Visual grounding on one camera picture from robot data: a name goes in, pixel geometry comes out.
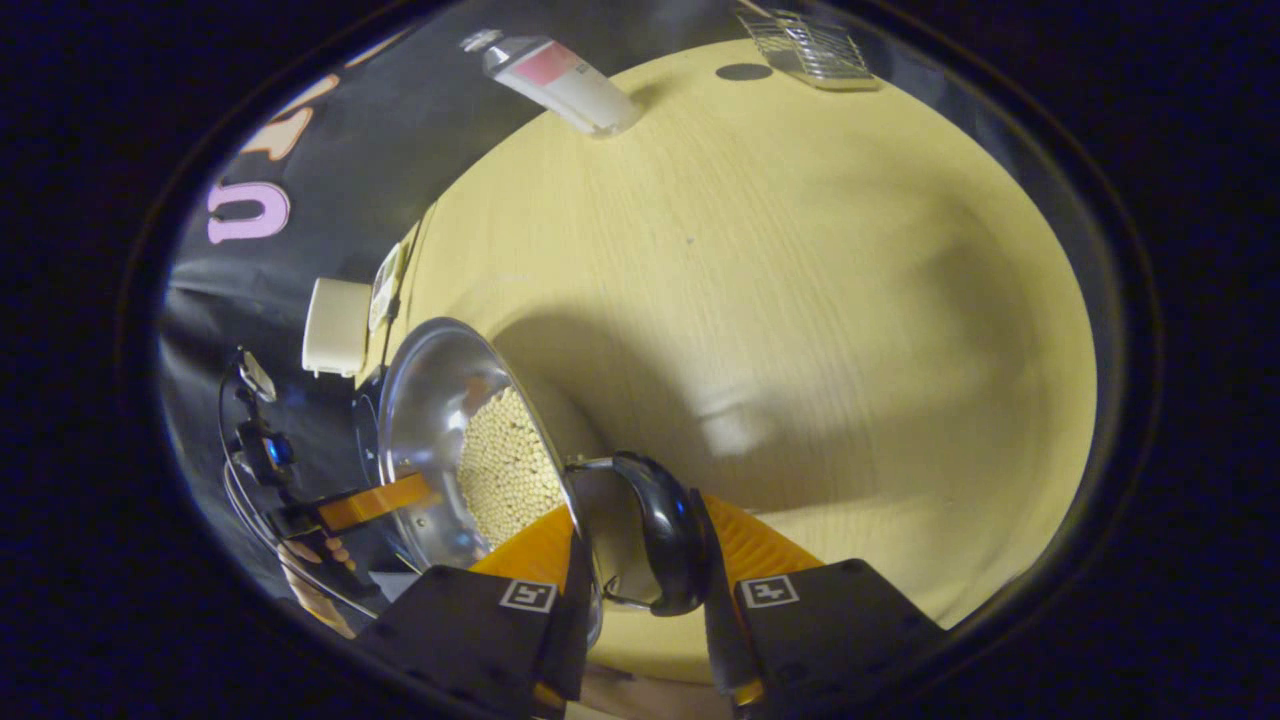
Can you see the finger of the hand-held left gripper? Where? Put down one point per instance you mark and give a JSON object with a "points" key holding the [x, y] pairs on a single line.
{"points": [[380, 500]]}

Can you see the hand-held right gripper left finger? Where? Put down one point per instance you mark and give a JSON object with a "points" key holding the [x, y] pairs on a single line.
{"points": [[565, 620]]}

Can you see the small dark round disc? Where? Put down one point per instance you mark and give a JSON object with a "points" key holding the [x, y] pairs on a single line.
{"points": [[744, 72]]}

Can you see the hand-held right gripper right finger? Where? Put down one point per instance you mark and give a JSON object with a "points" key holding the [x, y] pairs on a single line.
{"points": [[722, 640]]}

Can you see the large pile of soybeans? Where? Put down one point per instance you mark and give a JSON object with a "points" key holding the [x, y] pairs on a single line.
{"points": [[505, 470]]}

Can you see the thin wooden stick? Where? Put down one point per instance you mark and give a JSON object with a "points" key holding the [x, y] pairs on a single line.
{"points": [[752, 9]]}

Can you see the white divided bean plate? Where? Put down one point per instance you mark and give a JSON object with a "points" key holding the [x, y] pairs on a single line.
{"points": [[387, 285]]}

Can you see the clear ribbed glass cup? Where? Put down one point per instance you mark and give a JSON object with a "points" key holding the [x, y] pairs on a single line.
{"points": [[810, 50]]}

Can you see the white toaster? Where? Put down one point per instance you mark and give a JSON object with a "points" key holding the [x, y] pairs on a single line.
{"points": [[337, 328]]}

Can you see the small bottle with red label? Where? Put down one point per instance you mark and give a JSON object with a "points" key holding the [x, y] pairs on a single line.
{"points": [[560, 80]]}

